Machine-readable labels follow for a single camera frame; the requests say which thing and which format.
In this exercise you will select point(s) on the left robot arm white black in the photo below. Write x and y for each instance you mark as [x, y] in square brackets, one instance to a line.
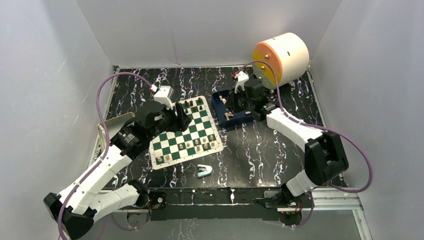
[76, 208]

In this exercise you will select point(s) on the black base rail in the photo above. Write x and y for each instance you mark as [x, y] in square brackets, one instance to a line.
[212, 202]

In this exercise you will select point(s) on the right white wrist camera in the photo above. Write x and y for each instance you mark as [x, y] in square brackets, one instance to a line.
[241, 78]

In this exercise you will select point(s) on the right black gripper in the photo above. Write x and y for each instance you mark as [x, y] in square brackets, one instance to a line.
[234, 98]

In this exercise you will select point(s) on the gold metal tin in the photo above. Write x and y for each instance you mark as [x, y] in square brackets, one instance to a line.
[113, 126]

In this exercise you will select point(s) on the blue tray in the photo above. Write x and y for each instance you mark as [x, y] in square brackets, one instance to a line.
[221, 121]

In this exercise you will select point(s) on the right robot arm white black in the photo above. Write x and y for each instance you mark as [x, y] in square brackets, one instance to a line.
[324, 154]

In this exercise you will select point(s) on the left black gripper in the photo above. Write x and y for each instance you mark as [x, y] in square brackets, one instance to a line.
[180, 120]

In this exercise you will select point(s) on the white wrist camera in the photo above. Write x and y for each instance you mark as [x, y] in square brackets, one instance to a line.
[164, 95]
[241, 78]

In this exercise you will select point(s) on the dark chess pieces row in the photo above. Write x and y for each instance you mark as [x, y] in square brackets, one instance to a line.
[194, 105]

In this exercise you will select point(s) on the small light blue stapler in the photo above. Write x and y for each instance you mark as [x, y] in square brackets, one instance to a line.
[204, 170]

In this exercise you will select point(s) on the green white chess board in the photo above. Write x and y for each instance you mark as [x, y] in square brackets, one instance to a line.
[167, 143]

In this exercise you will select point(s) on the light pieces in tray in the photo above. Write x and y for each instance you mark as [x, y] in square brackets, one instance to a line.
[229, 114]

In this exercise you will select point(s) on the white cylindrical drawer cabinet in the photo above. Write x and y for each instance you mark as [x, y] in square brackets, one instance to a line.
[288, 56]

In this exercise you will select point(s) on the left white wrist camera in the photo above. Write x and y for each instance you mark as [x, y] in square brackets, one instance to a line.
[164, 95]

